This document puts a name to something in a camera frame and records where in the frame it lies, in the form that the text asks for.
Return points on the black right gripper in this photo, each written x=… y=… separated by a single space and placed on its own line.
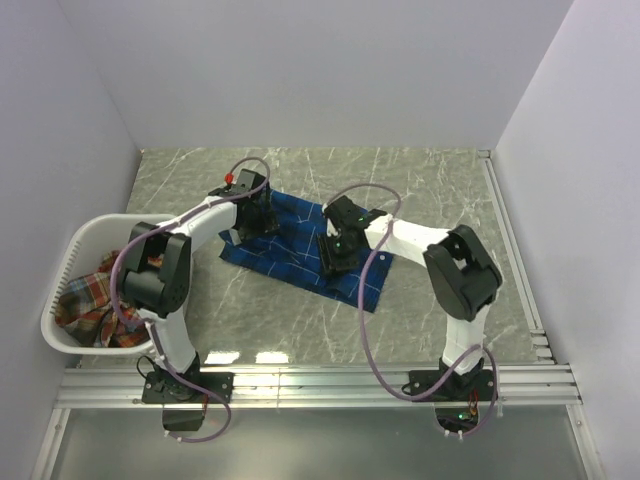
x=330 y=261

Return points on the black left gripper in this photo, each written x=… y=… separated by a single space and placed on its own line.
x=267 y=224

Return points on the blue plaid long sleeve shirt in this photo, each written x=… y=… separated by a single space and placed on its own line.
x=292 y=254

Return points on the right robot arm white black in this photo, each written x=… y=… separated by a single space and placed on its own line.
x=463 y=276

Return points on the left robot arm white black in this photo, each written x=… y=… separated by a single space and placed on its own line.
x=153 y=272

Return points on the white plastic laundry basket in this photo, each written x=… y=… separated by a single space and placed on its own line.
x=82 y=256

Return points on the red brown plaid shirt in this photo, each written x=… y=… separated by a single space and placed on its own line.
x=85 y=311

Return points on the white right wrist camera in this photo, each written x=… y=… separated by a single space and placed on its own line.
x=330 y=228

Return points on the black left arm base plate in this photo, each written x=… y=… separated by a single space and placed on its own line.
x=215 y=387

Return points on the aluminium mounting rail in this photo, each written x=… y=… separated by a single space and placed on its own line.
x=323 y=387

